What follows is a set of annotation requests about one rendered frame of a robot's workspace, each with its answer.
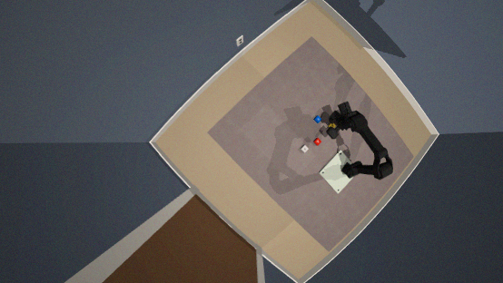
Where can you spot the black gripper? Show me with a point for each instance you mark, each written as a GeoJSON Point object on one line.
{"type": "Point", "coordinates": [333, 133]}

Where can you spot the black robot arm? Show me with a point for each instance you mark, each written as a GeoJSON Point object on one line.
{"type": "Point", "coordinates": [358, 123]}

